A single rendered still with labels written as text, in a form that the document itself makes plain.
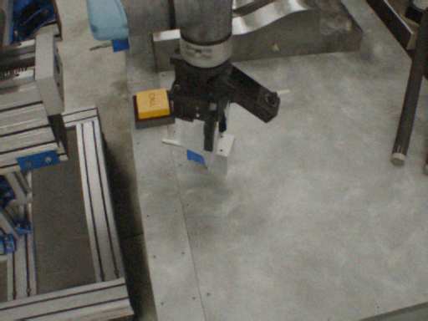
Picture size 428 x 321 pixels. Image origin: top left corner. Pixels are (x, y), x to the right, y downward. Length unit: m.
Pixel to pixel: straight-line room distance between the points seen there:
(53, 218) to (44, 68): 0.84
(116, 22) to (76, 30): 2.12
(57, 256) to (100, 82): 1.07
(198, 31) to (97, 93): 1.64
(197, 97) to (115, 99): 1.48
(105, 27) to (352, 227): 0.52
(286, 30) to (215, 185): 0.41
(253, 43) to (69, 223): 0.86
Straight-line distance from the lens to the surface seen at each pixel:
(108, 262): 1.40
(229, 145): 0.80
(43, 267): 1.47
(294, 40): 1.05
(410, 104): 0.96
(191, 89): 0.70
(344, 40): 1.11
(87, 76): 2.33
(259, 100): 0.69
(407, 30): 1.34
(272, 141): 0.88
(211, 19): 0.59
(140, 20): 0.57
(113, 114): 2.09
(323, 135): 0.91
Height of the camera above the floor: 1.46
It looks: 51 degrees down
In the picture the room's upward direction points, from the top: straight up
